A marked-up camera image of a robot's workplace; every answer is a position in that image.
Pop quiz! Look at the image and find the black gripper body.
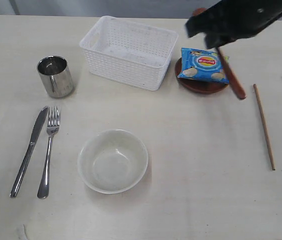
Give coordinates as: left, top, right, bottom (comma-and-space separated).
217, 0, 282, 41

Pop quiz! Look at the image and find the blue chips bag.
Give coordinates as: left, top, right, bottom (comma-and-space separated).
178, 47, 229, 85

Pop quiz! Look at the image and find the dark red wooden spoon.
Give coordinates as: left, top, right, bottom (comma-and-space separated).
192, 8, 247, 100

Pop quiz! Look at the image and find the brown round plate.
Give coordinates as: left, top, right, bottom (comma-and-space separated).
174, 57, 229, 95

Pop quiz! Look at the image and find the wooden chopstick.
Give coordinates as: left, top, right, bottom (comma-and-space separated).
253, 83, 276, 171

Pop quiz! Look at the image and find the white perforated plastic basket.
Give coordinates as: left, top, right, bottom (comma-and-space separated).
79, 15, 178, 92

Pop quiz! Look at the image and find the grey ceramic bowl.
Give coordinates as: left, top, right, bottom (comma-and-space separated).
77, 129, 149, 195

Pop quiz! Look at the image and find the metal cup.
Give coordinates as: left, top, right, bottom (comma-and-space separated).
36, 55, 75, 99

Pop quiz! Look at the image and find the silver fork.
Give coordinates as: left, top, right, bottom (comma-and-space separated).
37, 106, 60, 199

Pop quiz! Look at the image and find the silver table knife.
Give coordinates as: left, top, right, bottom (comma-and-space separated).
9, 106, 49, 198

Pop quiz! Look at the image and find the tape piece on table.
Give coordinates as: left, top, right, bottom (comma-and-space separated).
16, 224, 28, 240

